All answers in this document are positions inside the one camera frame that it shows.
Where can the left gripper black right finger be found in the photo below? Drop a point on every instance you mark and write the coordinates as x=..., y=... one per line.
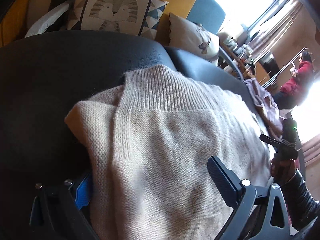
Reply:
x=258, y=212

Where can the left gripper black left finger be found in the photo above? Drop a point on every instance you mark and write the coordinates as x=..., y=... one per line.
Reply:
x=61, y=211

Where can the beige knit sweater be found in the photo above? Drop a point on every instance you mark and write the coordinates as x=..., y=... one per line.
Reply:
x=149, y=141

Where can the person right hand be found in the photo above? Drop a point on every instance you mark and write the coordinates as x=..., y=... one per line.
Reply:
x=282, y=170

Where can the mauve knit garment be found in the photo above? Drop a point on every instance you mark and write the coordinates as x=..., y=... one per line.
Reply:
x=266, y=107

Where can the person in red jacket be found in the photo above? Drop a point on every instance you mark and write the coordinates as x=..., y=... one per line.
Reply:
x=293, y=92

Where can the wooden side table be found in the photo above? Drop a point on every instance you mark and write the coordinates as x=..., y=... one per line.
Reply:
x=239, y=59

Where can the patterned curtain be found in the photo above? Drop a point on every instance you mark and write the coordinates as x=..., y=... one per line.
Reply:
x=286, y=23

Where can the grey yellow blue sofa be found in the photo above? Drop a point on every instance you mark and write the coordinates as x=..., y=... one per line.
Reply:
x=205, y=12

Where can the deer print cushion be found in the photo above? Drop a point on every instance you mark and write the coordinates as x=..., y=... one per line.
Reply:
x=193, y=38

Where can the tiger print cushion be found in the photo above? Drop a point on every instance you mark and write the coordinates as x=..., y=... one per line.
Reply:
x=133, y=17

